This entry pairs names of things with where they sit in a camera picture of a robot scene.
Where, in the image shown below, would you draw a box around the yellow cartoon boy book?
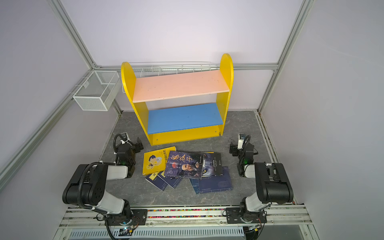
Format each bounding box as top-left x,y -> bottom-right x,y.
142,147 -> 176,176

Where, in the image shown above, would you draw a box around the black wolf eye book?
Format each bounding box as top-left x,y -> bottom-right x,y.
202,152 -> 223,178

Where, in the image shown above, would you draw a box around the purple old man book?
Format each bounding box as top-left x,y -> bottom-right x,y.
164,151 -> 204,179

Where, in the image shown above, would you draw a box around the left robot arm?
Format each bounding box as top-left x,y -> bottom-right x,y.
62,140 -> 147,229

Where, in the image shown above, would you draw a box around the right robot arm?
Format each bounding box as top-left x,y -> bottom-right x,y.
225,142 -> 294,225

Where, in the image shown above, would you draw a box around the navy book far left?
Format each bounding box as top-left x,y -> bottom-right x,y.
145,173 -> 168,191

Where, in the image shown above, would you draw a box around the yellow bookshelf pink blue shelves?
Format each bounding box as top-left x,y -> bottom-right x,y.
121,54 -> 234,146

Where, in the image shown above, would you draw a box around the navy book large right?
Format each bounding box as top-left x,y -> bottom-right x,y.
199,167 -> 233,194

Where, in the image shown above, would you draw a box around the navy book under right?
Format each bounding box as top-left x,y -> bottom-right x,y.
189,179 -> 200,194

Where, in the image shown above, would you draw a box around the white mesh box basket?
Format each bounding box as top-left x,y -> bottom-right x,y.
73,71 -> 121,112

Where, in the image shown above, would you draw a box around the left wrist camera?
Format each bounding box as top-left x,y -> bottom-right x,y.
121,133 -> 130,142

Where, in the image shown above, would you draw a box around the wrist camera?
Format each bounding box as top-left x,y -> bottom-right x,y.
121,133 -> 130,142
238,134 -> 247,150

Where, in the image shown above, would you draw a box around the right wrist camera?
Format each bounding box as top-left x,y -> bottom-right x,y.
238,134 -> 247,150

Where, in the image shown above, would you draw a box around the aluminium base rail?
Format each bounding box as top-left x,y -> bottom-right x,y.
59,205 -> 313,229

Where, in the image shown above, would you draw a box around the white wire rack basket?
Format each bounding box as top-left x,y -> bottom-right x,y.
131,62 -> 217,78

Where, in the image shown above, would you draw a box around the white vented cable duct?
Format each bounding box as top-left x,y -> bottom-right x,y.
65,227 -> 245,240

